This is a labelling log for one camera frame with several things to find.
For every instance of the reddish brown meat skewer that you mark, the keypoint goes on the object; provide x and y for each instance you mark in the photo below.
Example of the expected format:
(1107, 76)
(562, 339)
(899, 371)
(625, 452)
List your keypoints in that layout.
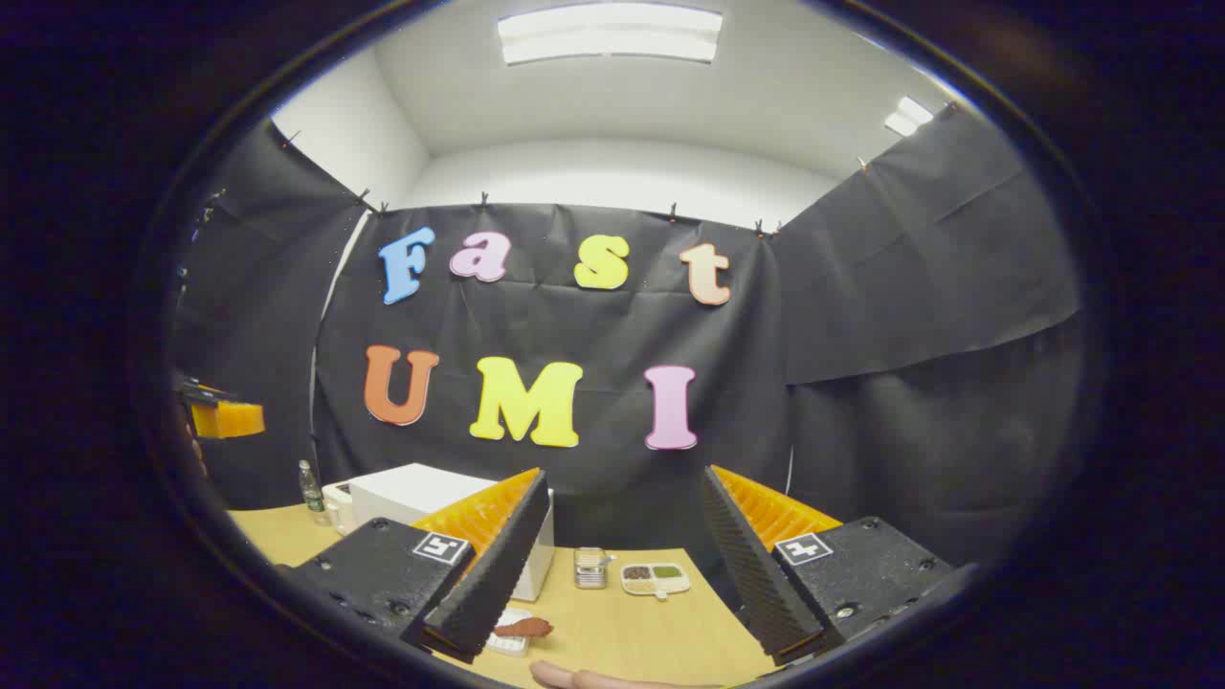
(524, 628)

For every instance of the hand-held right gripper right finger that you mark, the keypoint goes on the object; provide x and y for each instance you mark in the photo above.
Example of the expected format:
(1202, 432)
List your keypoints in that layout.
(746, 565)

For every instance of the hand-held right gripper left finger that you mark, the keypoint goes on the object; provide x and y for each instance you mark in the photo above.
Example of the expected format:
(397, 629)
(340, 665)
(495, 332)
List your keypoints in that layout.
(498, 565)

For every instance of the large ceiling light panel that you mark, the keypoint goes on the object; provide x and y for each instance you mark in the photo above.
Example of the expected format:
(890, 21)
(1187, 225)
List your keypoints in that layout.
(610, 32)

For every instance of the white toaster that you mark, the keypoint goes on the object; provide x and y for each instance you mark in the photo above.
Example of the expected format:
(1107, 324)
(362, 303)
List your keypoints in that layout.
(338, 505)

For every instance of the white microwave oven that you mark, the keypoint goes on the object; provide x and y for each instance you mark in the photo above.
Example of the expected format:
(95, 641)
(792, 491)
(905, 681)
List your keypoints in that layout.
(407, 490)

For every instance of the divided cream condiment dish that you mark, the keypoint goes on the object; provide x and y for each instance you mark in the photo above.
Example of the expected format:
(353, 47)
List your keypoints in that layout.
(655, 577)

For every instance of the small white plastic tray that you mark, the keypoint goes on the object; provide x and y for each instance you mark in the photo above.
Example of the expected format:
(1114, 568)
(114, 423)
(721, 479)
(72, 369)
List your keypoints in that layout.
(507, 646)

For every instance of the small ceiling light panel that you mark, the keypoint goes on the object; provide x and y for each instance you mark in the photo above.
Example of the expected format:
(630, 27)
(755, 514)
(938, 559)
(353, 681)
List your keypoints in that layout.
(908, 116)

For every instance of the clear plastic water bottle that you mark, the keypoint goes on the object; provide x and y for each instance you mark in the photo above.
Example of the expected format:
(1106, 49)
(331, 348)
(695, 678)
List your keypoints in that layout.
(311, 493)

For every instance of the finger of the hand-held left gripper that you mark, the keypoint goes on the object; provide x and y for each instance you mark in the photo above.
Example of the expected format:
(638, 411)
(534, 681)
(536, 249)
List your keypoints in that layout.
(228, 419)

